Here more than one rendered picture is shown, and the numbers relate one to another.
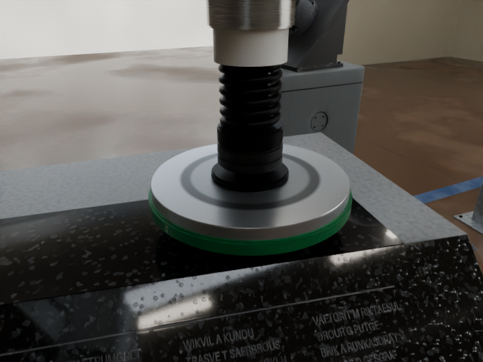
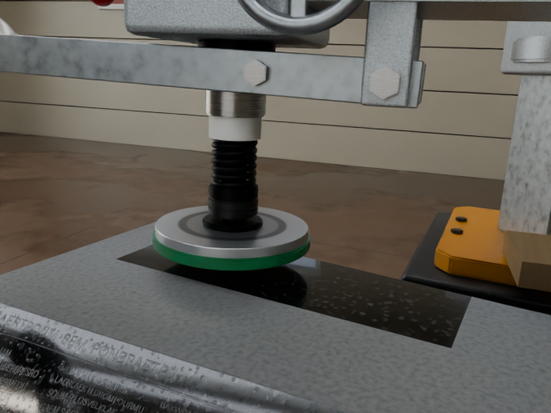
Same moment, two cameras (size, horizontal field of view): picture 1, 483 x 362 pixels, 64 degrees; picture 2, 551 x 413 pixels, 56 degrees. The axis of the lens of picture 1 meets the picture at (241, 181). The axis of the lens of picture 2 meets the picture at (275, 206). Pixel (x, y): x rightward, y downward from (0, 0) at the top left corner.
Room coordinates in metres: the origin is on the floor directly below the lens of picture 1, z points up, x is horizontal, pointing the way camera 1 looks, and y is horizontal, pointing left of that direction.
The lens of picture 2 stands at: (0.85, 0.51, 1.13)
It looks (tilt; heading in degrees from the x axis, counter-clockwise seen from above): 15 degrees down; 223
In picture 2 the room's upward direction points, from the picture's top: 3 degrees clockwise
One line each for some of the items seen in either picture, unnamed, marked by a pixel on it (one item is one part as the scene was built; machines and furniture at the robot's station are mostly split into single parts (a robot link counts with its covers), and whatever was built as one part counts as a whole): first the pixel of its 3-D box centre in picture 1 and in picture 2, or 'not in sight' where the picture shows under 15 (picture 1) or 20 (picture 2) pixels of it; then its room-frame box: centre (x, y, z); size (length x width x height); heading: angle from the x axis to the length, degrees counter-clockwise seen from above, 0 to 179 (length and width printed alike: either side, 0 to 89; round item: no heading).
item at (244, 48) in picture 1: (250, 41); (234, 124); (0.38, -0.01, 1.06); 0.07 x 0.07 x 0.04
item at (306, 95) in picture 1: (288, 159); not in sight; (1.60, -0.21, 0.43); 0.50 x 0.50 x 0.85; 25
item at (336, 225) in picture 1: (249, 182); (232, 230); (0.38, -0.01, 0.91); 0.22 x 0.22 x 0.04
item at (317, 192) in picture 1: (249, 179); (232, 228); (0.38, -0.01, 0.92); 0.21 x 0.21 x 0.01
